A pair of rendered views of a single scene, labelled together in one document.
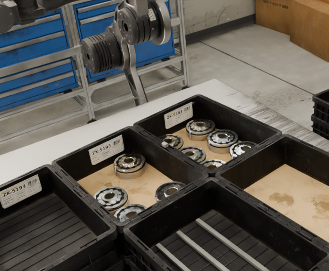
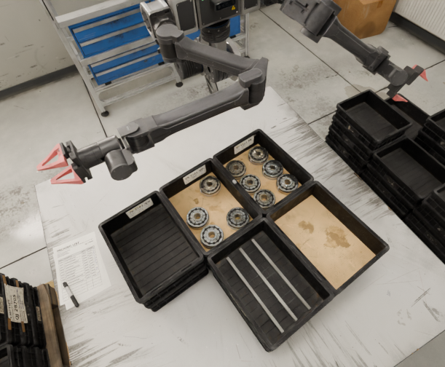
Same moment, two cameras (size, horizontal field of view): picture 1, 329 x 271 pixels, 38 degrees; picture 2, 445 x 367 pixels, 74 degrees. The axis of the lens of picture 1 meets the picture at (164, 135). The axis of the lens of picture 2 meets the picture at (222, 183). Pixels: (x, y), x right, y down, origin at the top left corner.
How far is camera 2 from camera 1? 0.60 m
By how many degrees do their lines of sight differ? 26
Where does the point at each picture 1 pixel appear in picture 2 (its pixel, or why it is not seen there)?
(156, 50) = not seen: hidden behind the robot
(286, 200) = (309, 228)
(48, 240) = (159, 245)
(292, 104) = (320, 80)
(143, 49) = not seen: hidden behind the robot
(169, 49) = (236, 28)
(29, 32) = (131, 20)
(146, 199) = (221, 216)
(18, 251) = (142, 252)
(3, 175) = not seen: hidden behind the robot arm
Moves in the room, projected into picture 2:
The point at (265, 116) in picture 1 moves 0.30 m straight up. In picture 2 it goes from (301, 130) to (311, 91)
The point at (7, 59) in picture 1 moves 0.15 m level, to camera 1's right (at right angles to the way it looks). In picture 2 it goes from (116, 41) to (133, 40)
